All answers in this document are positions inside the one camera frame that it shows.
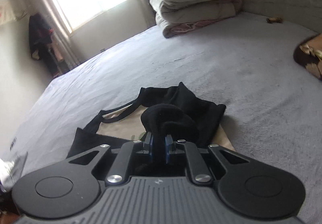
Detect grey folded garment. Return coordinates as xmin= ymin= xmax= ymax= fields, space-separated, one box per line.
xmin=8 ymin=153 xmax=28 ymax=183

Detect white cloth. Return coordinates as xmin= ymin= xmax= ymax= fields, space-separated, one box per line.
xmin=0 ymin=159 xmax=15 ymax=192

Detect folded grey pink quilt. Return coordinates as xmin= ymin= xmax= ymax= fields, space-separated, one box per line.
xmin=150 ymin=0 xmax=242 ymax=38

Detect grey patterned curtain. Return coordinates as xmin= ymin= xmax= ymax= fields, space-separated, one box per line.
xmin=34 ymin=0 xmax=81 ymax=69

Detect brown ruffled blanket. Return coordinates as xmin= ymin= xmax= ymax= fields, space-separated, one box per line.
xmin=293 ymin=34 xmax=321 ymax=80

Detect black label on sheet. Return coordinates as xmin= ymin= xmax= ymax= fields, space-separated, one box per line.
xmin=10 ymin=137 xmax=17 ymax=150

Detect hanging dark clothes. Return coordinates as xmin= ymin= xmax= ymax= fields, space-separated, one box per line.
xmin=28 ymin=13 xmax=64 ymax=78

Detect cream and black sweatshirt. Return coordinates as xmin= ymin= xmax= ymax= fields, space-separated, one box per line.
xmin=67 ymin=83 xmax=234 ymax=157

